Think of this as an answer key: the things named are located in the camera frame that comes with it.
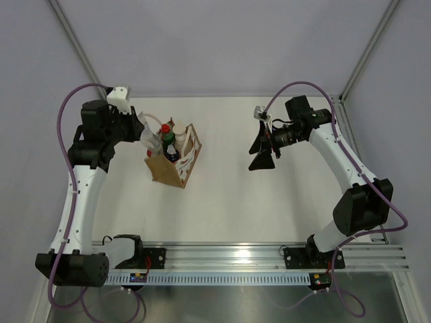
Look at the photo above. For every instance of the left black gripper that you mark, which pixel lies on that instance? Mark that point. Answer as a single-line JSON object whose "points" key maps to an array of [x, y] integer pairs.
{"points": [[135, 125]]}

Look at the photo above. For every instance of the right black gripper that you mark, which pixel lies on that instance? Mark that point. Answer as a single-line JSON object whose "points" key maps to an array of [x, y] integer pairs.
{"points": [[263, 160]]}

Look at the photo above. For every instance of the silver toothpaste tube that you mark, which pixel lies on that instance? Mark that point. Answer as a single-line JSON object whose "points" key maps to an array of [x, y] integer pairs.
{"points": [[149, 138]]}

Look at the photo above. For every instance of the green dish soap bottle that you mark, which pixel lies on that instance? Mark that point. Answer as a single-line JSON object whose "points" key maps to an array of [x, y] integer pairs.
{"points": [[168, 136]]}

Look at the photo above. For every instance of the beige pump lotion bottle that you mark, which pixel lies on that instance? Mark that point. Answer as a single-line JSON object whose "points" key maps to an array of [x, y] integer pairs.
{"points": [[183, 141]]}

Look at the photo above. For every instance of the orange blue spray bottle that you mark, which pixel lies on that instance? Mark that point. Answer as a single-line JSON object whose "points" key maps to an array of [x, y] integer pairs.
{"points": [[172, 154]]}

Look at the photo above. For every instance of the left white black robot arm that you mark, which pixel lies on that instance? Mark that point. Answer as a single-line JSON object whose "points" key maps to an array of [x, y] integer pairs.
{"points": [[72, 259]]}

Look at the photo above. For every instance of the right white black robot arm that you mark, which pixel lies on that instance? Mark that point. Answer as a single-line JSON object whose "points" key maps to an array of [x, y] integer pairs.
{"points": [[318, 134]]}

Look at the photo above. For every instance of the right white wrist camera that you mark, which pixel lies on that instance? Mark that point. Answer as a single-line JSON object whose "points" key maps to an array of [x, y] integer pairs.
{"points": [[262, 115]]}

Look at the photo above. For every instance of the right side aluminium rail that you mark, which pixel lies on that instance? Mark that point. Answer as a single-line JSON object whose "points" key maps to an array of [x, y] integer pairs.
{"points": [[363, 206]]}

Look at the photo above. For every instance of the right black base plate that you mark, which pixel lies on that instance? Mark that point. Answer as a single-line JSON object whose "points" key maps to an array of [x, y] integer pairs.
{"points": [[301, 258]]}

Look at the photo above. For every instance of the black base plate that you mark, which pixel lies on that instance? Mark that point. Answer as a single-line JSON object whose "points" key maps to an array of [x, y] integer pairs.
{"points": [[301, 258], [155, 258]]}

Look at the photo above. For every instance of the white slotted cable duct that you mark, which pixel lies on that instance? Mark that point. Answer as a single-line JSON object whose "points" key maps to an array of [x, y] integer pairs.
{"points": [[208, 279]]}

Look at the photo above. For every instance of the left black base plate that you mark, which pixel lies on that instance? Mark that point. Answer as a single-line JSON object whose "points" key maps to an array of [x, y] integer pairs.
{"points": [[155, 258]]}

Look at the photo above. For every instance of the left aluminium frame post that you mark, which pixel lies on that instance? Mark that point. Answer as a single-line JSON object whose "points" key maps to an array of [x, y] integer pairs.
{"points": [[69, 33]]}

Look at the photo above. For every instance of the aluminium frame post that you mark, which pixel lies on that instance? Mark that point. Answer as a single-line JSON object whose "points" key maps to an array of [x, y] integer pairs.
{"points": [[69, 33], [376, 36]]}

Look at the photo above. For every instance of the aluminium mounting rail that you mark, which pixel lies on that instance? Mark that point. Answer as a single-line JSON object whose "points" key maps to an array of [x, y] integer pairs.
{"points": [[263, 257]]}

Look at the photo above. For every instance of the right aluminium frame post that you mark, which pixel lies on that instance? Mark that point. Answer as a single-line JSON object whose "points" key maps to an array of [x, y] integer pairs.
{"points": [[376, 36]]}

